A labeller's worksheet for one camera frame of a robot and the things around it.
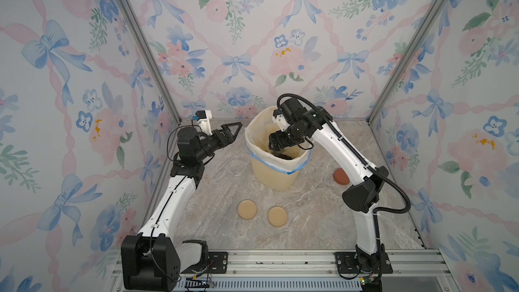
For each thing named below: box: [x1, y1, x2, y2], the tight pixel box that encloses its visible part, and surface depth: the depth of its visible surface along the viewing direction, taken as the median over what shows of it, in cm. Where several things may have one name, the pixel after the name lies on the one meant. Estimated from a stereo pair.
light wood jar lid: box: [267, 206, 288, 228], surface depth 86 cm
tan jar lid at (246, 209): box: [237, 199, 258, 221], surface depth 88 cm
